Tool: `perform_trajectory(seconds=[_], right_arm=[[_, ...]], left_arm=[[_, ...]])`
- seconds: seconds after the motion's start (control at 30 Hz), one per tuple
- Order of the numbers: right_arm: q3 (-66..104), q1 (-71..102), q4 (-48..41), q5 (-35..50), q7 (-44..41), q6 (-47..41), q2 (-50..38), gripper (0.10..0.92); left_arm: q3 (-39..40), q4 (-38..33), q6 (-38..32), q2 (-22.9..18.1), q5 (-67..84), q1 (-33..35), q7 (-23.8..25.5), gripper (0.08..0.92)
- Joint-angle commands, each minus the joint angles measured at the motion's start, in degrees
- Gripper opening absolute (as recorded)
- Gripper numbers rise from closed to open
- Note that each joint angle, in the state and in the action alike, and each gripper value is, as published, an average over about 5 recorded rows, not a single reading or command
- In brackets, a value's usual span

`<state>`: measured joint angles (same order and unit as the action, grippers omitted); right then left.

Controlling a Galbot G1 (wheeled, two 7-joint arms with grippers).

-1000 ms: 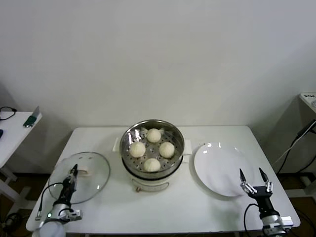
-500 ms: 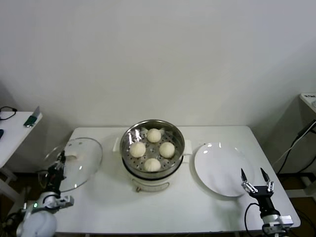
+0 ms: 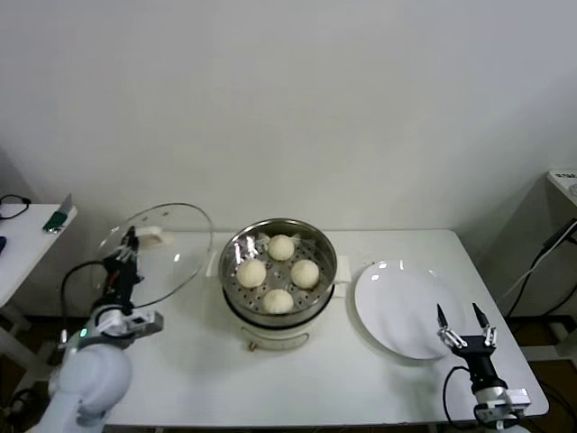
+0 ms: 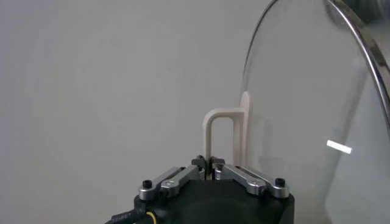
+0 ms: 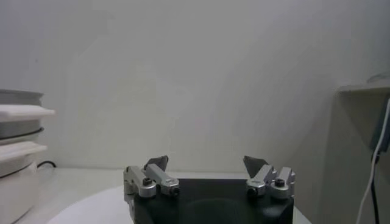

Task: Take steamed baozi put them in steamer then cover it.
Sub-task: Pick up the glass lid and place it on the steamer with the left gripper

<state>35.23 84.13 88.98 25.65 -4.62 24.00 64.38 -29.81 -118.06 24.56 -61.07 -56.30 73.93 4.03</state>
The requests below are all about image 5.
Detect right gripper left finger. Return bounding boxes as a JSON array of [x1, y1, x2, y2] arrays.
[[123, 155, 180, 199]]

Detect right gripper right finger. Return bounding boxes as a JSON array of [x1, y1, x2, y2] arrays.
[[243, 155, 297, 200]]

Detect white round plate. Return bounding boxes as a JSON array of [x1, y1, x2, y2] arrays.
[[45, 184, 312, 224]]

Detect white cabinet table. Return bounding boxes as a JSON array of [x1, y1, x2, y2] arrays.
[[316, 82, 390, 224]]

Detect white electric cooking pot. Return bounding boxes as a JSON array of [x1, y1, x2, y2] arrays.
[[0, 127, 49, 224]]

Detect black pot power cable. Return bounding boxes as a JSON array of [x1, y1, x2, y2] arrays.
[[37, 160, 57, 169]]

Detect white power cable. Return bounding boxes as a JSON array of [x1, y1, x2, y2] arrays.
[[355, 97, 390, 224]]

